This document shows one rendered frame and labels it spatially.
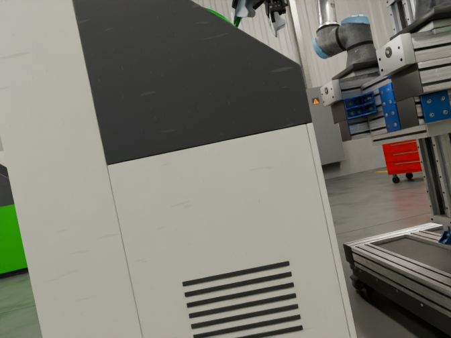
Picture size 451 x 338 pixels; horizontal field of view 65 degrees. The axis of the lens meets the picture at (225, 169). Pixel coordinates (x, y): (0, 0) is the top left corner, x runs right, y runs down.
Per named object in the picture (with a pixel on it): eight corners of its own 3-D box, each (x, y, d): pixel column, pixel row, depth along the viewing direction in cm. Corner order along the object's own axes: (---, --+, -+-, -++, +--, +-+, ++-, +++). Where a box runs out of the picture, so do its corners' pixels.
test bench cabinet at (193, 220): (371, 406, 96) (313, 122, 96) (164, 444, 97) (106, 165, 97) (314, 304, 166) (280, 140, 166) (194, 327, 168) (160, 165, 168)
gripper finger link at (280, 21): (288, 31, 139) (284, 9, 139) (274, 34, 139) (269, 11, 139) (287, 34, 142) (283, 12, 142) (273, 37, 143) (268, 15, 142)
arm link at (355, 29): (366, 39, 151) (360, 8, 151) (338, 51, 161) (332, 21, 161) (378, 41, 159) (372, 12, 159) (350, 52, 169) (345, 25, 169)
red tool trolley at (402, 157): (389, 184, 510) (377, 126, 510) (407, 178, 534) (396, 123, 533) (438, 180, 450) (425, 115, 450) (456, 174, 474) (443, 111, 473)
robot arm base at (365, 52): (370, 69, 168) (366, 48, 168) (388, 58, 153) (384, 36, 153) (341, 74, 167) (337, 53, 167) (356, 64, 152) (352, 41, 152)
